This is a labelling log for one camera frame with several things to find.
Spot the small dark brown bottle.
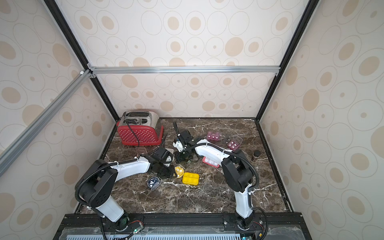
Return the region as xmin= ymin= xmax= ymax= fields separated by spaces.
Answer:
xmin=252 ymin=150 xmax=261 ymax=162

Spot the aluminium frame rail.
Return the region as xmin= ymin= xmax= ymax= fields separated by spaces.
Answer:
xmin=83 ymin=66 xmax=281 ymax=77
xmin=1 ymin=70 xmax=91 ymax=175

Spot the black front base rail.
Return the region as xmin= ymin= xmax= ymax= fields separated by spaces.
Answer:
xmin=54 ymin=213 xmax=311 ymax=240

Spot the red and silver toaster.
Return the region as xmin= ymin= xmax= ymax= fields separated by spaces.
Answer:
xmin=117 ymin=111 xmax=164 ymax=147

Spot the orange square pillbox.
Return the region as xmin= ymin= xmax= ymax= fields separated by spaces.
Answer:
xmin=135 ymin=147 xmax=148 ymax=155

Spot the black toaster power cord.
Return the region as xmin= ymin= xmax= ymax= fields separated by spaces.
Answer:
xmin=123 ymin=118 xmax=141 ymax=148

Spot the rear aluminium frame rail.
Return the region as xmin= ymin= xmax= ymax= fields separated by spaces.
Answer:
xmin=83 ymin=66 xmax=281 ymax=77

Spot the red rectangular pillbox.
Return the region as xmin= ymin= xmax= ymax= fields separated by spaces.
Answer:
xmin=202 ymin=157 xmax=220 ymax=168

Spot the magenta pillbox clear lid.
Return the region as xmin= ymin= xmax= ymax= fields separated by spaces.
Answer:
xmin=227 ymin=137 xmax=243 ymax=151

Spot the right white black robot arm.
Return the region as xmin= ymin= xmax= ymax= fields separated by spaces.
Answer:
xmin=173 ymin=122 xmax=260 ymax=230

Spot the magenta pillbox rear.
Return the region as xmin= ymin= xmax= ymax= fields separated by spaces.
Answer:
xmin=207 ymin=132 xmax=221 ymax=142

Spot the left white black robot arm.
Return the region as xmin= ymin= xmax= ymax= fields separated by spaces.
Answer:
xmin=75 ymin=146 xmax=175 ymax=229

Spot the yellow lidded rectangular pillbox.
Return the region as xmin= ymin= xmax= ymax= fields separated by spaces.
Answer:
xmin=182 ymin=172 xmax=200 ymax=186

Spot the yellow round pillbox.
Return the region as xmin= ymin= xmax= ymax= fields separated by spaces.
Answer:
xmin=174 ymin=166 xmax=185 ymax=179

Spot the left aluminium frame rail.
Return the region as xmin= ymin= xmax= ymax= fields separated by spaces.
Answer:
xmin=1 ymin=70 xmax=91 ymax=175

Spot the dark blue round pillbox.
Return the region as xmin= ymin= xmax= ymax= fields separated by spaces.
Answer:
xmin=147 ymin=176 xmax=162 ymax=191

